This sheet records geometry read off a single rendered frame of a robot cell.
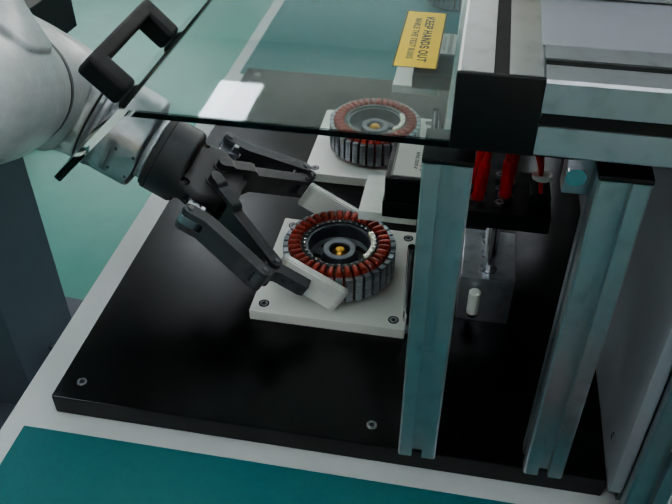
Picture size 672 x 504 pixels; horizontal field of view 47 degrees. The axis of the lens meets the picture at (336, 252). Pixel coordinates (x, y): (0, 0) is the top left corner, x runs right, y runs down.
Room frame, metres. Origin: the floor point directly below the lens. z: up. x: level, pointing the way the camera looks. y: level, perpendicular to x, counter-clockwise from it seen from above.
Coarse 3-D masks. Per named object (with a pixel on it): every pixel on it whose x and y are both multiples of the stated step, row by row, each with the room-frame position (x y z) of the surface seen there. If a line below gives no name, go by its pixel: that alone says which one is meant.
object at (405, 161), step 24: (408, 144) 0.61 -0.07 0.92; (408, 168) 0.57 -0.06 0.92; (384, 192) 0.56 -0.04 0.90; (408, 192) 0.55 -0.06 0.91; (360, 216) 0.56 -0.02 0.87; (384, 216) 0.56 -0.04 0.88; (408, 216) 0.55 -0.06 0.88; (480, 216) 0.54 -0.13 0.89; (504, 216) 0.54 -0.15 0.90; (528, 216) 0.53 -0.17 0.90
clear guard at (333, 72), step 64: (256, 0) 0.59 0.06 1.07; (320, 0) 0.59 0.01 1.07; (384, 0) 0.59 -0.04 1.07; (448, 0) 0.59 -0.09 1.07; (192, 64) 0.48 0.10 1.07; (256, 64) 0.48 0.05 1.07; (320, 64) 0.48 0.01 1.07; (384, 64) 0.48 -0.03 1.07; (448, 64) 0.48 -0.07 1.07; (256, 128) 0.40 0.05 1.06; (320, 128) 0.40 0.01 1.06; (384, 128) 0.40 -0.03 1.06; (448, 128) 0.40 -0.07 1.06
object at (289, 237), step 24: (312, 216) 0.64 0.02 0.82; (336, 216) 0.64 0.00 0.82; (288, 240) 0.60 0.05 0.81; (312, 240) 0.61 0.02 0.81; (336, 240) 0.61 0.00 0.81; (360, 240) 0.62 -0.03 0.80; (384, 240) 0.60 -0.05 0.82; (312, 264) 0.56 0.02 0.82; (336, 264) 0.57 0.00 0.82; (360, 264) 0.56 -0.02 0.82; (384, 264) 0.57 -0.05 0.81; (360, 288) 0.55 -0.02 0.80
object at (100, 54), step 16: (144, 0) 0.59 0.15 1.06; (128, 16) 0.56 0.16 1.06; (144, 16) 0.57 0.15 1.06; (160, 16) 0.59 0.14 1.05; (112, 32) 0.53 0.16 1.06; (128, 32) 0.54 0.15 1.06; (144, 32) 0.58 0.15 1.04; (160, 32) 0.58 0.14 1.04; (176, 32) 0.59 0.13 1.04; (96, 48) 0.51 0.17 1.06; (112, 48) 0.51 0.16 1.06; (96, 64) 0.49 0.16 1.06; (112, 64) 0.50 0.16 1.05; (96, 80) 0.49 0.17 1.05; (112, 80) 0.49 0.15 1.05; (128, 80) 0.50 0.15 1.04; (112, 96) 0.49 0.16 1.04
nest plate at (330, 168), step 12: (324, 144) 0.84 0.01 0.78; (312, 156) 0.81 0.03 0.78; (324, 156) 0.81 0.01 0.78; (336, 156) 0.81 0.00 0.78; (312, 168) 0.78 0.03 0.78; (324, 168) 0.78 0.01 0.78; (336, 168) 0.78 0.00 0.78; (348, 168) 0.78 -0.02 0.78; (360, 168) 0.78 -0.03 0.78; (372, 168) 0.78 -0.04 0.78; (384, 168) 0.78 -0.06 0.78; (324, 180) 0.77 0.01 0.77; (336, 180) 0.77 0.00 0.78; (348, 180) 0.77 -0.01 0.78; (360, 180) 0.76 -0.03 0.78
